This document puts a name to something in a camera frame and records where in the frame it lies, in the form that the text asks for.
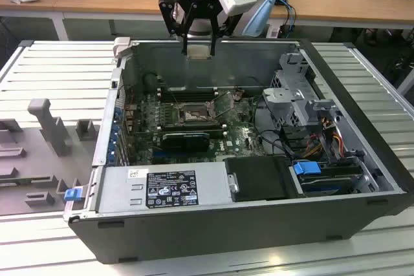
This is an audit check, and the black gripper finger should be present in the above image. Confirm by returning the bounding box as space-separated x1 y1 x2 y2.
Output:
158 0 197 56
206 6 242 56

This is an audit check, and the silver square CPU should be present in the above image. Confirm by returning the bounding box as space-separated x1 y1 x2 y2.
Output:
187 44 210 61

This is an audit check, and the thin wire locking lever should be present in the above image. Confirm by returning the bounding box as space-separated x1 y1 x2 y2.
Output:
171 89 182 111
209 97 224 118

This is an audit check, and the black RAM slot bank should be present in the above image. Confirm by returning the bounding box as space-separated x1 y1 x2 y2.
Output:
157 120 227 138
157 85 218 102

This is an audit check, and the CPU socket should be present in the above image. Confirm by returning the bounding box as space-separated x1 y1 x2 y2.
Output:
176 101 217 125

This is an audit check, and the white power strip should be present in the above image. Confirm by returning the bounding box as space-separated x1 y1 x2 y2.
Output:
267 19 283 39

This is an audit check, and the green motherboard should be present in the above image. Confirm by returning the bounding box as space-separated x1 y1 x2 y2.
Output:
124 90 285 165

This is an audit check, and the grey metal drive cage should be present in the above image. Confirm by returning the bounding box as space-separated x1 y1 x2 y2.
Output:
261 52 343 128

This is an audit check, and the black graphics card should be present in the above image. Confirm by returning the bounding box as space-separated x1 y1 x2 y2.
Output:
161 132 210 153

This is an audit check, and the black plastic shroud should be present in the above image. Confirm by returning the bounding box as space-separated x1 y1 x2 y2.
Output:
224 156 300 202

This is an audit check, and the blue disk carrier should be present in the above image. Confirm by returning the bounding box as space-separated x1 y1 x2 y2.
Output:
292 160 356 196

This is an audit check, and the grey power supply unit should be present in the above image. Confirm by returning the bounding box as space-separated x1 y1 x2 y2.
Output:
96 165 232 214

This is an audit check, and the black open PC case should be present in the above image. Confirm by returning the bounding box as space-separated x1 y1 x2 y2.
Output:
63 37 414 266

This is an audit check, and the grey parts rack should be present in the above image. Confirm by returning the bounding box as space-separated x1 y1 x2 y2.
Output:
0 98 101 215

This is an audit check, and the blue case latch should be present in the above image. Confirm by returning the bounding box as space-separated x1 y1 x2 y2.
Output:
64 188 81 202

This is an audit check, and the grey case handle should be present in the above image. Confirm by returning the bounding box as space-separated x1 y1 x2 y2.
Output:
112 37 133 60

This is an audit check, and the blue cable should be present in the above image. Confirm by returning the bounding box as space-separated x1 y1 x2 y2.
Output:
274 0 297 31

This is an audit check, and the black looped cable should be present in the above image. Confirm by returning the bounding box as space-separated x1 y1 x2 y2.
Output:
255 129 294 157

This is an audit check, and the orange yellow wire bundle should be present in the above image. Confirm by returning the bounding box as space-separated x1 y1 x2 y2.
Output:
303 120 344 160

